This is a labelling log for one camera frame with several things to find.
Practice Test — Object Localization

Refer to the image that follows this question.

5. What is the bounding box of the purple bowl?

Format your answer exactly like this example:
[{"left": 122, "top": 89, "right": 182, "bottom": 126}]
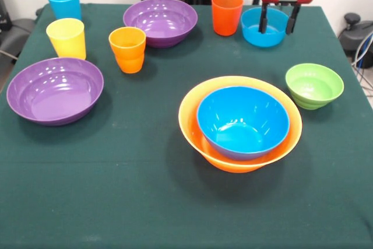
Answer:
[
  {"left": 122, "top": 0, "right": 199, "bottom": 48},
  {"left": 6, "top": 57, "right": 105, "bottom": 127}
]

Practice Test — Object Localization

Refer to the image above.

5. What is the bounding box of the green bowl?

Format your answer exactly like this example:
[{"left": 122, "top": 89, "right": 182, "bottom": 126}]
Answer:
[{"left": 285, "top": 62, "right": 345, "bottom": 111}]

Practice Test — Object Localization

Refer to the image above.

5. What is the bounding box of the yellow cup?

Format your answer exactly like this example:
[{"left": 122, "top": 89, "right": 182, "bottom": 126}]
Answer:
[{"left": 45, "top": 18, "right": 87, "bottom": 61}]

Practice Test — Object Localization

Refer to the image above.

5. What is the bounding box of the bundle of cables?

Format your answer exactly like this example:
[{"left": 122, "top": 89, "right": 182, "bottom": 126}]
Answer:
[{"left": 351, "top": 31, "right": 373, "bottom": 98}]

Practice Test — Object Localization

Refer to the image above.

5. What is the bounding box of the dark green tablecloth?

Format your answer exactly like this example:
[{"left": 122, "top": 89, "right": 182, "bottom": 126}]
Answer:
[{"left": 0, "top": 3, "right": 373, "bottom": 249}]

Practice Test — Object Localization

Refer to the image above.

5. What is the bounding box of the large blue bowl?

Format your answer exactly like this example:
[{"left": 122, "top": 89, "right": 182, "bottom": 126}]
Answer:
[{"left": 196, "top": 86, "right": 290, "bottom": 162}]

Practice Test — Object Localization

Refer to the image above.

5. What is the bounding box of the red cup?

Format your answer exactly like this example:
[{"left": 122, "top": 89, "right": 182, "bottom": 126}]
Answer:
[{"left": 211, "top": 0, "right": 245, "bottom": 37}]

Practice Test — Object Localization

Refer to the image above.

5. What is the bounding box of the blue cup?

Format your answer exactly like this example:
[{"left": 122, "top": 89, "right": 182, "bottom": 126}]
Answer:
[{"left": 46, "top": 0, "right": 82, "bottom": 22}]

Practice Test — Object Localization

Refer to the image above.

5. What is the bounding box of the orange cup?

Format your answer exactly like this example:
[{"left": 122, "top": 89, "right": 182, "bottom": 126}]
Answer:
[{"left": 108, "top": 26, "right": 147, "bottom": 74}]

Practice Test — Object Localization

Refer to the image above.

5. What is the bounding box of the small light blue bowl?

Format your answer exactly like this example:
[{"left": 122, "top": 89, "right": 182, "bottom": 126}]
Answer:
[{"left": 240, "top": 7, "right": 290, "bottom": 48}]

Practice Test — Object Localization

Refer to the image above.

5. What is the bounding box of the large orange bowl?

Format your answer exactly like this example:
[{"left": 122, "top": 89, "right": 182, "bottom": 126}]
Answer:
[{"left": 178, "top": 75, "right": 303, "bottom": 174}]

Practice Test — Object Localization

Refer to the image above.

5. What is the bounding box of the black floor base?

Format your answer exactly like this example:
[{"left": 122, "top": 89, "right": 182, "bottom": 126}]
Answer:
[{"left": 337, "top": 12, "right": 373, "bottom": 57}]

